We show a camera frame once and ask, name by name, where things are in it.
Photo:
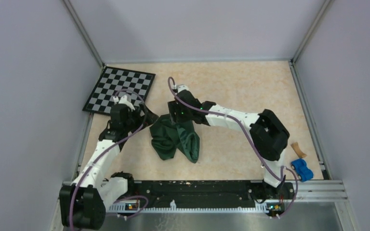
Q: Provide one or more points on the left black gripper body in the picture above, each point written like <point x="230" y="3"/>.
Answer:
<point x="134" y="119"/>

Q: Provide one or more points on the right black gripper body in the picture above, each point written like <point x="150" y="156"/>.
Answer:
<point x="182" y="115"/>

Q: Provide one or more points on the dark green cloth napkin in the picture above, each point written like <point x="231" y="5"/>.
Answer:
<point x="168" y="137"/>

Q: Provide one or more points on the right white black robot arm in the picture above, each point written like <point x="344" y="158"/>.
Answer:
<point x="264" y="131"/>

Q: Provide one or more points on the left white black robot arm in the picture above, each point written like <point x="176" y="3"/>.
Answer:
<point x="84" y="202"/>

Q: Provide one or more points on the black grey checkerboard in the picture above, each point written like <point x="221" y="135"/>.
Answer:
<point x="117" y="81"/>

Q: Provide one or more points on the small tan wooden piece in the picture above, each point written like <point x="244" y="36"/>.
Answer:
<point x="295" y="146"/>

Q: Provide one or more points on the blue toy car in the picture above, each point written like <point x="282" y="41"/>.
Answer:
<point x="302" y="170"/>

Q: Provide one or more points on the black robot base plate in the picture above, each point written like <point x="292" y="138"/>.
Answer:
<point x="204" y="194"/>

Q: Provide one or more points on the white toothed cable rail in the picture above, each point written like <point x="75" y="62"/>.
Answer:
<point x="122" y="208"/>

